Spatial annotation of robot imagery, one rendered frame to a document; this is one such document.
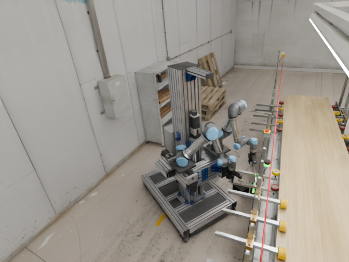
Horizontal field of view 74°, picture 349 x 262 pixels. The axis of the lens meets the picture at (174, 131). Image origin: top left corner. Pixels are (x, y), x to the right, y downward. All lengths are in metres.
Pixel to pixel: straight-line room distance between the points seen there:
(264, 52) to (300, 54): 1.24
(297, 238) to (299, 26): 8.27
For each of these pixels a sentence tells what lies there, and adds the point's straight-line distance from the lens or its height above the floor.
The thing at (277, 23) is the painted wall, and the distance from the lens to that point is 9.78.
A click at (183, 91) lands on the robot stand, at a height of 1.80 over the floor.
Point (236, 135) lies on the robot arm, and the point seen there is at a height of 1.33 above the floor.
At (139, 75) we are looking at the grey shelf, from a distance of 4.37.
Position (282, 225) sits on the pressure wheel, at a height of 0.97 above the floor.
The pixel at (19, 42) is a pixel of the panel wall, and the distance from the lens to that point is 3.18.
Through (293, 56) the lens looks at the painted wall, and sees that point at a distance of 9.88.
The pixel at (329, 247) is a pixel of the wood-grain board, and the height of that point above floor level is 0.90.
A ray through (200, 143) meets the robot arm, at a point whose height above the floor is 1.40.
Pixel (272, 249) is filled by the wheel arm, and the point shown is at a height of 0.96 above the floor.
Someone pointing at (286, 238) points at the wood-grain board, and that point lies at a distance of 2.20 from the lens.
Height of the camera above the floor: 2.60
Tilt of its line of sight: 29 degrees down
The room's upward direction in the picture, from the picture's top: 5 degrees counter-clockwise
